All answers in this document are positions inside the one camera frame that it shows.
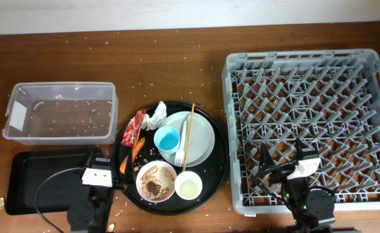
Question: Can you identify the small white cup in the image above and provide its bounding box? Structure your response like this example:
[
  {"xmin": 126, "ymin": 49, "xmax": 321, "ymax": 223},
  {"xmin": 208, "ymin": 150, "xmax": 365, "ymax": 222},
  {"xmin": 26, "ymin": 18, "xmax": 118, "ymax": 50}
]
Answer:
[{"xmin": 175, "ymin": 171, "xmax": 203, "ymax": 201}]

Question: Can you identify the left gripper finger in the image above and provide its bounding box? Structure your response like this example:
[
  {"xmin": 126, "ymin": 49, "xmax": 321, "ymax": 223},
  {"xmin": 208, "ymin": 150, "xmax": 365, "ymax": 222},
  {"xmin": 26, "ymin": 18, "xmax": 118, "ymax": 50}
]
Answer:
[
  {"xmin": 113, "ymin": 157, "xmax": 136, "ymax": 190},
  {"xmin": 85, "ymin": 146, "xmax": 103, "ymax": 168}
]

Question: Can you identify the peanut on table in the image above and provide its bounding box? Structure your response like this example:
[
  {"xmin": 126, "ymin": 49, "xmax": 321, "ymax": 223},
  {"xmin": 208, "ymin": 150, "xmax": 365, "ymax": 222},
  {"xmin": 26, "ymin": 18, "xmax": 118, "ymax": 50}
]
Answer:
[{"xmin": 0, "ymin": 197, "xmax": 5, "ymax": 209}]

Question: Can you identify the black rectangular tray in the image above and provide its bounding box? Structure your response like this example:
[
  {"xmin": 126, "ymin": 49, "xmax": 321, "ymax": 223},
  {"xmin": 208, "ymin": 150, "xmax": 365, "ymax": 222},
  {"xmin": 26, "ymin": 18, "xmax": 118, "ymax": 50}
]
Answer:
[{"xmin": 5, "ymin": 148, "xmax": 91, "ymax": 216}]

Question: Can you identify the white bowl with food scraps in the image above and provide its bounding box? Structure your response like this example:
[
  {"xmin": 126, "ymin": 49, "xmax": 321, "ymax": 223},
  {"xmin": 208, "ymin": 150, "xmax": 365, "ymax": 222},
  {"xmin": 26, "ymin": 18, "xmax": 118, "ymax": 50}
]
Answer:
[{"xmin": 135, "ymin": 161, "xmax": 177, "ymax": 203}]

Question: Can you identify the white plastic fork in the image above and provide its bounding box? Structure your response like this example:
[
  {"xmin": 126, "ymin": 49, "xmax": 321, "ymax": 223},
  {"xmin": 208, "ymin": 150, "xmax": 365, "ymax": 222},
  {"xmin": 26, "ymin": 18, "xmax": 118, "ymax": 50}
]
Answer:
[{"xmin": 174, "ymin": 120, "xmax": 189, "ymax": 166}]

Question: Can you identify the grey dishwasher rack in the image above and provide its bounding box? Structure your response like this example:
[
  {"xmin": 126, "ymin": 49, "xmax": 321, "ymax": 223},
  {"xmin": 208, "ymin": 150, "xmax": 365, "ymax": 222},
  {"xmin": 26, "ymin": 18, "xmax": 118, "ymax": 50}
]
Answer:
[{"xmin": 222, "ymin": 49, "xmax": 380, "ymax": 216}]

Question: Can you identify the orange carrot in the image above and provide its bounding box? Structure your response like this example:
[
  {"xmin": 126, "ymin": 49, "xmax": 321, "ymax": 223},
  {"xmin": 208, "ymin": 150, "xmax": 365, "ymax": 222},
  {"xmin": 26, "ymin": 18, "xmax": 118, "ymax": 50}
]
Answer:
[{"xmin": 119, "ymin": 137, "xmax": 146, "ymax": 173}]

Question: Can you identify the clear plastic bin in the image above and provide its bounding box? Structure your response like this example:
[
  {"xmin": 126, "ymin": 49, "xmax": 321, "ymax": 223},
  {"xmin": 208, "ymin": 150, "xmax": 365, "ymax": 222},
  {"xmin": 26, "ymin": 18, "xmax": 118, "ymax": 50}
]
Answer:
[{"xmin": 3, "ymin": 82, "xmax": 118, "ymax": 146}]

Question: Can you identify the red snack wrapper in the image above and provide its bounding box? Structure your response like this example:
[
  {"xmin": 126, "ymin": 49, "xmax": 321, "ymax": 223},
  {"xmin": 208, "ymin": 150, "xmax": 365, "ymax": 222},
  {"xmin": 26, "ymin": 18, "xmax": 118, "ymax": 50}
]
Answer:
[{"xmin": 121, "ymin": 109, "xmax": 146, "ymax": 148}]

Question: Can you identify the light blue cup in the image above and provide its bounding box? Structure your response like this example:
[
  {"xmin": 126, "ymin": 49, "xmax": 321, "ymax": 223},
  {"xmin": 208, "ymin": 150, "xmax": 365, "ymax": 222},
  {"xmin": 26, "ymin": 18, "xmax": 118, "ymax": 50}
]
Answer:
[{"xmin": 153, "ymin": 126, "xmax": 180, "ymax": 155}]

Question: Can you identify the peanut near arm base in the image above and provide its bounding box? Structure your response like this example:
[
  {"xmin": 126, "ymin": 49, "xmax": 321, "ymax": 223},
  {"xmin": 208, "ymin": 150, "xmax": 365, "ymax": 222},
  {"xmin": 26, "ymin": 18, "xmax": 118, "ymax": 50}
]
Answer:
[{"xmin": 108, "ymin": 223, "xmax": 115, "ymax": 232}]

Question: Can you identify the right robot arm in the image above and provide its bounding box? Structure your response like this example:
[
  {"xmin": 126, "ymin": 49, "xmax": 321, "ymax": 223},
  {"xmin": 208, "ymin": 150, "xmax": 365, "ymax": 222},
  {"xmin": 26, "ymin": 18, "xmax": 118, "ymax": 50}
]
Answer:
[{"xmin": 254, "ymin": 139, "xmax": 335, "ymax": 232}]

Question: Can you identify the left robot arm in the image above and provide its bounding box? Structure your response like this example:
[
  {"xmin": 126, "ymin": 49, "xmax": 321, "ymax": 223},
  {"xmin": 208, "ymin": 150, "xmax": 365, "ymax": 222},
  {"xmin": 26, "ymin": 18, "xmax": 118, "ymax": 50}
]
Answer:
[{"xmin": 67, "ymin": 147, "xmax": 136, "ymax": 233}]

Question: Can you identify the crumpled white tissue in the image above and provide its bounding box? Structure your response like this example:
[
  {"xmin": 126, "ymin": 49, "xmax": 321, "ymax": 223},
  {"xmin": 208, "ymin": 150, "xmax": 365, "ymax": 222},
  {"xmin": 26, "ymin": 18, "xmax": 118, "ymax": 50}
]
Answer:
[{"xmin": 141, "ymin": 101, "xmax": 167, "ymax": 131}]

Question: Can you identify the wooden chopstick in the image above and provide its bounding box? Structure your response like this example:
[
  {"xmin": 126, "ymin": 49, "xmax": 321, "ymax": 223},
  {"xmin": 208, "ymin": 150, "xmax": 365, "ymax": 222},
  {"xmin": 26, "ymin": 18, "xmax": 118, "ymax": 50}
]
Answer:
[{"xmin": 183, "ymin": 103, "xmax": 196, "ymax": 172}]

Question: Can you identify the round black tray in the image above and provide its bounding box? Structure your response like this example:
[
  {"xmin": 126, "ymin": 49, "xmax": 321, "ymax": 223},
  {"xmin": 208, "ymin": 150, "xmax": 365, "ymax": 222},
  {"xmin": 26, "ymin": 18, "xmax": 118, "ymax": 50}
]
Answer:
[{"xmin": 113, "ymin": 102, "xmax": 229, "ymax": 216}]

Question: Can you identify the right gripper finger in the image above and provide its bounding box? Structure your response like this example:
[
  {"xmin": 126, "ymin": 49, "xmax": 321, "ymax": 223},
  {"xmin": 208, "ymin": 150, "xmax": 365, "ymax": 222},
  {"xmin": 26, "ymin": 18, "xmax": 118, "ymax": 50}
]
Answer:
[
  {"xmin": 295, "ymin": 138, "xmax": 317, "ymax": 160},
  {"xmin": 260, "ymin": 142, "xmax": 275, "ymax": 172}
]

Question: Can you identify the black cable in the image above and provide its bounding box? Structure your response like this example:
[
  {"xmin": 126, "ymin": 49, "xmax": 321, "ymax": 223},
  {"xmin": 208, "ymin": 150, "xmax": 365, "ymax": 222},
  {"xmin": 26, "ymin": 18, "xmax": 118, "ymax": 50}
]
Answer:
[{"xmin": 34, "ymin": 167, "xmax": 84, "ymax": 233}]

